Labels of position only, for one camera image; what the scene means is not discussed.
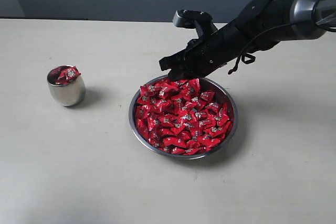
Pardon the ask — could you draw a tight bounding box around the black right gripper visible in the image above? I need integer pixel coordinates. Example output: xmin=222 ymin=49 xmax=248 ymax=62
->
xmin=159 ymin=23 xmax=252 ymax=81

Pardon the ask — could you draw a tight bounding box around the red candy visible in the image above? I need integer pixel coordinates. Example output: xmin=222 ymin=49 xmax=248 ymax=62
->
xmin=59 ymin=66 xmax=81 ymax=82
xmin=48 ymin=67 xmax=62 ymax=83

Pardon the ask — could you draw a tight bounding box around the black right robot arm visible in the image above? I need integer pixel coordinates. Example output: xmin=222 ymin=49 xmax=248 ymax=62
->
xmin=159 ymin=0 xmax=335 ymax=81

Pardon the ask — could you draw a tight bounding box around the pile of red candies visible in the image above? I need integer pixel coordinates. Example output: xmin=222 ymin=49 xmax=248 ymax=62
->
xmin=134 ymin=78 xmax=234 ymax=156

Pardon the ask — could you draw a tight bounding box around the steel cup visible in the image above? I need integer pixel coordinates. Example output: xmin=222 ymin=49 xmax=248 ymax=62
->
xmin=47 ymin=65 xmax=86 ymax=106

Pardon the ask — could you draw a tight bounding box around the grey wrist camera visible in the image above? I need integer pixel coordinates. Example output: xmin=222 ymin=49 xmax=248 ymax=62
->
xmin=172 ymin=9 xmax=218 ymax=38

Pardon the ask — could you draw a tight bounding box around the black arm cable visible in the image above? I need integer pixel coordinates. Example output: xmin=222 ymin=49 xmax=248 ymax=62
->
xmin=227 ymin=0 xmax=336 ymax=75

